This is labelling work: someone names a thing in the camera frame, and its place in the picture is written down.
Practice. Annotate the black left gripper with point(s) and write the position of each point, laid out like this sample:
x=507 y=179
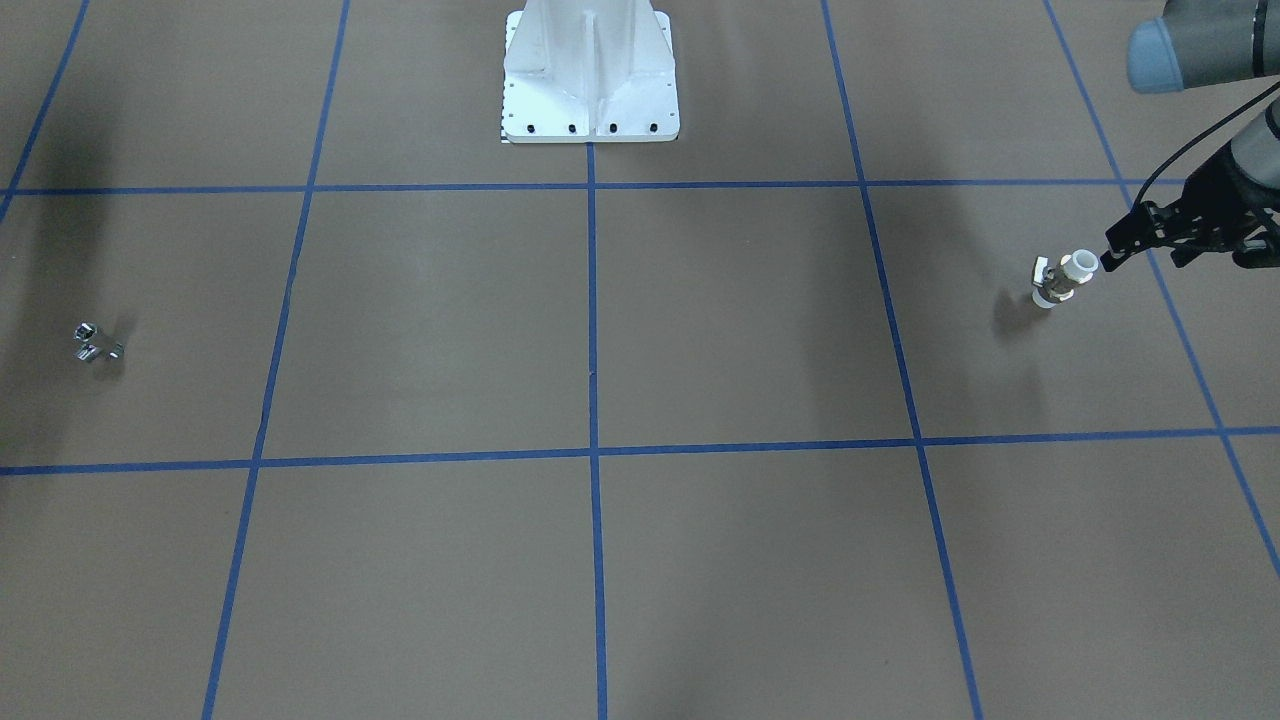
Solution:
x=1216 y=184

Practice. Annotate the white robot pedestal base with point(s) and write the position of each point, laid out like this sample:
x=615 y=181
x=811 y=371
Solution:
x=589 y=72

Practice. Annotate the white PPR valve with pipe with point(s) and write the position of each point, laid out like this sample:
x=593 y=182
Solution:
x=1056 y=281

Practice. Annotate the chrome angle pipe fitting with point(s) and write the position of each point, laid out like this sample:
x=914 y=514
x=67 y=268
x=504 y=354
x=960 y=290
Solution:
x=93 y=343

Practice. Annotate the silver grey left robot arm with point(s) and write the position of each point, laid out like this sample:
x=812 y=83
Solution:
x=1202 y=43

